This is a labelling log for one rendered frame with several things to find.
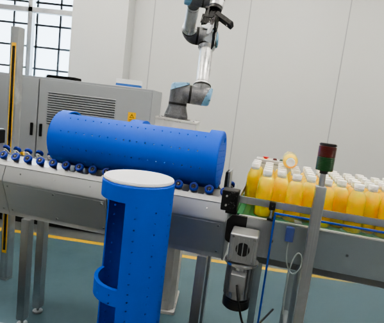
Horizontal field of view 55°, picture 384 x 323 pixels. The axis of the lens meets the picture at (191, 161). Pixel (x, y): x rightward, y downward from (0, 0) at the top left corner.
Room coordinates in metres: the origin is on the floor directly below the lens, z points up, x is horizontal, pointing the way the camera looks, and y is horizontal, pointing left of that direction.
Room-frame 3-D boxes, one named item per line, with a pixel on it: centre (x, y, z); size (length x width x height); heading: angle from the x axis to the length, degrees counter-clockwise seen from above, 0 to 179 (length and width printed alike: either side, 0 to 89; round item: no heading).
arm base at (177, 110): (2.37, 0.13, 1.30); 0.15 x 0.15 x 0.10
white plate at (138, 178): (1.44, 0.20, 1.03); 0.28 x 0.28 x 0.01
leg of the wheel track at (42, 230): (2.08, 0.82, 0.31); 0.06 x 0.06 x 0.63; 77
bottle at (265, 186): (1.58, -0.33, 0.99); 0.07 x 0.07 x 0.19
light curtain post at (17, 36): (2.42, 1.20, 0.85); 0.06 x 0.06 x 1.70; 77
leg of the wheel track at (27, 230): (1.94, 0.85, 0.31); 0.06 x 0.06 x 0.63; 77
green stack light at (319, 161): (1.34, -0.49, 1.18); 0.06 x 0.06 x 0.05
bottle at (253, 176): (1.77, -0.31, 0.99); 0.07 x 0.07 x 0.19
